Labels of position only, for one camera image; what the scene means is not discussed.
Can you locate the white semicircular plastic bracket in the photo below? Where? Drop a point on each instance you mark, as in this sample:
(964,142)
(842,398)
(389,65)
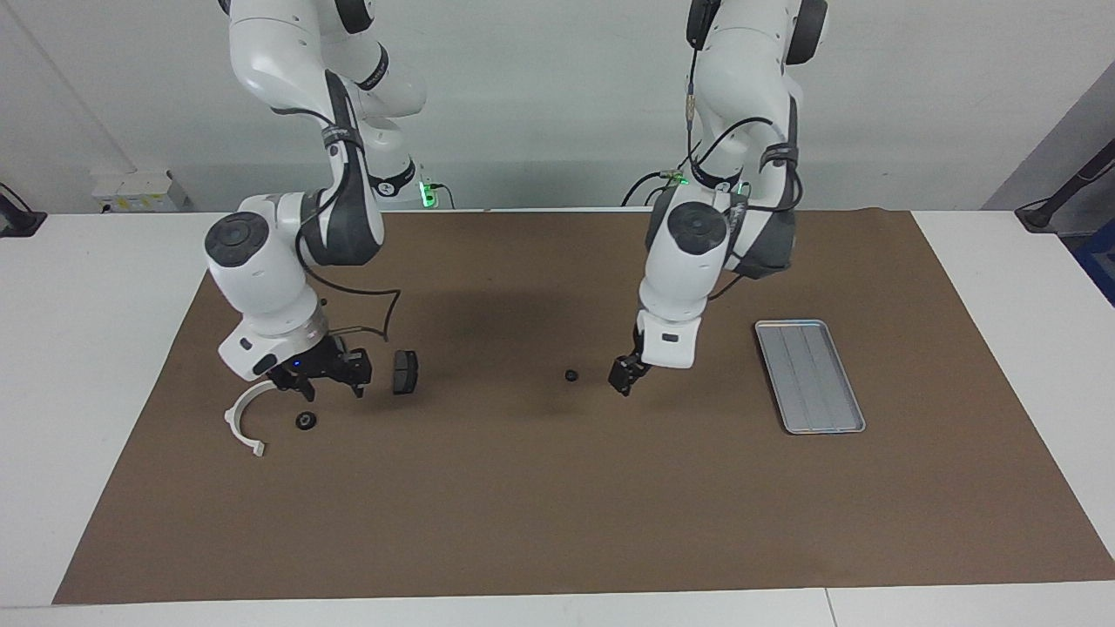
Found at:
(233,420)

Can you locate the blue box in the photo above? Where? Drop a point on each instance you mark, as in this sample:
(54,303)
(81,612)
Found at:
(1099,266)

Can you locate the black table clamp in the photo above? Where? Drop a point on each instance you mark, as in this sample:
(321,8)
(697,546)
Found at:
(17,222)

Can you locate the brown table mat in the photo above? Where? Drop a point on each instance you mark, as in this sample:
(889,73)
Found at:
(557,488)

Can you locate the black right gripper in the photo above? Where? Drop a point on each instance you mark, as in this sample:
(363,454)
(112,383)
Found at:
(314,366)

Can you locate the white power box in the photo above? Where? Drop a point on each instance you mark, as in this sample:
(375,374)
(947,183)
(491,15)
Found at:
(139,192)

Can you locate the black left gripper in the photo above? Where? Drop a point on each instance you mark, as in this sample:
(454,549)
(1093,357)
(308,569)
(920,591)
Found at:
(638,344)

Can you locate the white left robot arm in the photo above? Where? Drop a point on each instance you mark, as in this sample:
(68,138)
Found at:
(688,279)

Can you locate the dark grey rectangular brake pad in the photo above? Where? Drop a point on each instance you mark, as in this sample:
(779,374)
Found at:
(405,373)

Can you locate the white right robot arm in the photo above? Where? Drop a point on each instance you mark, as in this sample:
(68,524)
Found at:
(261,270)

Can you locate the silver metal tray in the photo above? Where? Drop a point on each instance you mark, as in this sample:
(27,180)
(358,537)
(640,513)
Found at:
(810,379)

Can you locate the large black bearing gear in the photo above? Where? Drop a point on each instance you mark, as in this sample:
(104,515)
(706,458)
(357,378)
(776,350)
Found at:
(305,420)

